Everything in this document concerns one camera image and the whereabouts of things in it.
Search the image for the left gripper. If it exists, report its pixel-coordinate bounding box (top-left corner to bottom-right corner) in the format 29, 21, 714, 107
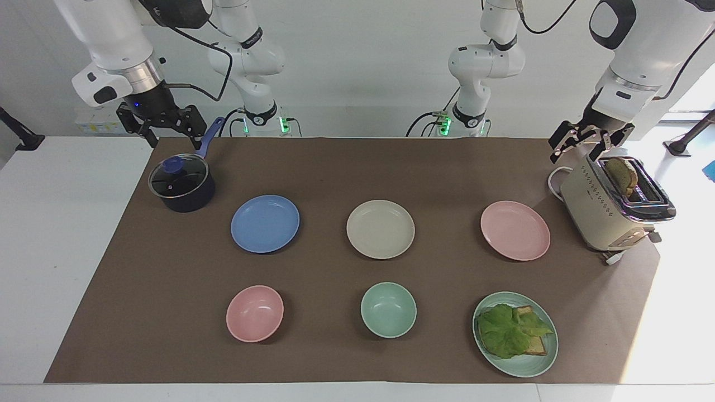
549, 97, 636, 165

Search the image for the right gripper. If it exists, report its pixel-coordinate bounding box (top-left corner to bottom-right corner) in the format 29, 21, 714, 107
116, 81, 208, 151

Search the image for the brown bread slice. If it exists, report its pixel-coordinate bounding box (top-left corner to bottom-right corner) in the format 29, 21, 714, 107
605, 157, 638, 198

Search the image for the glass lid with blue knob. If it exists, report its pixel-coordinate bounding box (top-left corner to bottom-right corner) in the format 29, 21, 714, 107
149, 156, 209, 199

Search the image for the cream toaster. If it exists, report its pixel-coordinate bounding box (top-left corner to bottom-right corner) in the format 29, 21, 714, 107
560, 155, 677, 253

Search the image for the dark blue saucepan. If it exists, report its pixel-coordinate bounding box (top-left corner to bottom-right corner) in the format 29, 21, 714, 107
147, 116, 226, 213

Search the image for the black stand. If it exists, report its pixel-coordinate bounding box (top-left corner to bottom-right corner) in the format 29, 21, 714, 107
0, 106, 46, 152
663, 109, 715, 157

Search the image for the pink plate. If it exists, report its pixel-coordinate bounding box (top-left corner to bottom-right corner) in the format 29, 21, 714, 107
480, 200, 551, 262

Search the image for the blue plate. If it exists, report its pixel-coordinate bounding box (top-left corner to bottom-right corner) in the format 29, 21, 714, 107
231, 194, 301, 254

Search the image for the green lettuce leaf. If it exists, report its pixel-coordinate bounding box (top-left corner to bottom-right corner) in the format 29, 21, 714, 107
476, 303, 554, 360

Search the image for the toast slice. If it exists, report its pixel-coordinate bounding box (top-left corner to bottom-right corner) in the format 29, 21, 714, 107
513, 305, 549, 357

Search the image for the pink bowl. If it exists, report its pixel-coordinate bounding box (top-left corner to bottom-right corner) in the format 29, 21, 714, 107
226, 285, 284, 343

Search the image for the beige plate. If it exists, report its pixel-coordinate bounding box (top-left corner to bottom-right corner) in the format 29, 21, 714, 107
346, 199, 416, 260

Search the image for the green plate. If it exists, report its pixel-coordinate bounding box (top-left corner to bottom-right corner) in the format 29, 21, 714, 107
473, 291, 559, 379

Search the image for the green bowl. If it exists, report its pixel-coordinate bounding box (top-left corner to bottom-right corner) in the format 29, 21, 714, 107
360, 281, 417, 339

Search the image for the black cable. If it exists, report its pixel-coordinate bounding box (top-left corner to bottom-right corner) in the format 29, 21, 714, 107
217, 108, 247, 138
162, 20, 234, 103
651, 31, 715, 102
517, 0, 579, 35
406, 87, 462, 138

